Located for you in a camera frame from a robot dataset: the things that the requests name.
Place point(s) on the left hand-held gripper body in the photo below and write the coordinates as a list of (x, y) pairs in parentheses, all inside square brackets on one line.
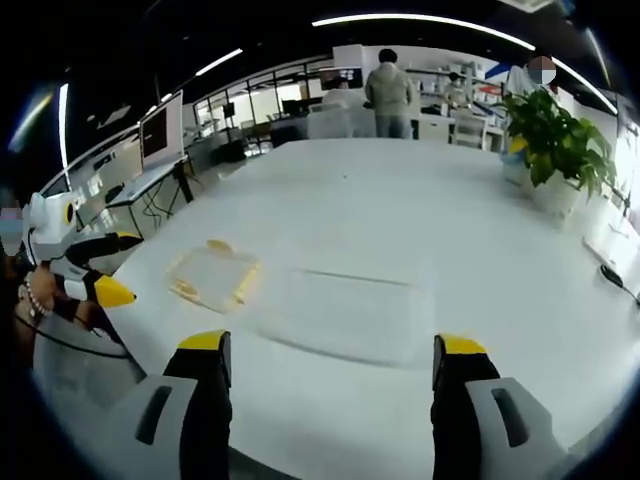
[(47, 225)]

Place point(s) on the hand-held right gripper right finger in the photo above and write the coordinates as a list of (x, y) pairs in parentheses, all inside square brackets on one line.
[(465, 420)]

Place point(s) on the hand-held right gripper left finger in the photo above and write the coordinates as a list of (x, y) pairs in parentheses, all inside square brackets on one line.
[(200, 415)]

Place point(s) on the person's left hand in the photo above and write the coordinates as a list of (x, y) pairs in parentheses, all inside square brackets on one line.
[(42, 290)]

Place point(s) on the white side desk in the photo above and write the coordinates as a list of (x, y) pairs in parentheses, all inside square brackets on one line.
[(145, 182)]

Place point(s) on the clear lid with yellow clips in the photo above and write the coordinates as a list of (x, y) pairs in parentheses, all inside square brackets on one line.
[(215, 275)]

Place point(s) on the computer monitor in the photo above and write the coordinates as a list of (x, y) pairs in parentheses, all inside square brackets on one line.
[(161, 130)]

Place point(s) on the clear plastic box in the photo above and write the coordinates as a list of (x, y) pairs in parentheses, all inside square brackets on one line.
[(345, 320)]

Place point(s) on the short ceiling light strip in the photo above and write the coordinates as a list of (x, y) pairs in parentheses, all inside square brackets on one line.
[(218, 62)]

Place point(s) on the white flat device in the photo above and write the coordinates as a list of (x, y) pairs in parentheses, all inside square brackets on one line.
[(612, 245)]

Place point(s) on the white plant pot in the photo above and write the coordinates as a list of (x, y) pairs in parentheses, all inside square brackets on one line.
[(555, 197)]

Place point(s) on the blue and yellow small pot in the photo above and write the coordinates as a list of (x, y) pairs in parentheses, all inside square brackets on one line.
[(515, 160)]

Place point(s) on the white chair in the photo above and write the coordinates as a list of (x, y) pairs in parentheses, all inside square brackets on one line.
[(470, 127)]

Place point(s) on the green potted plant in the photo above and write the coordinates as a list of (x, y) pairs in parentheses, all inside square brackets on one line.
[(560, 135)]

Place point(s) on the long ceiling light strip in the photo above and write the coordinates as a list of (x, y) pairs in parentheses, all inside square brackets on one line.
[(425, 22)]

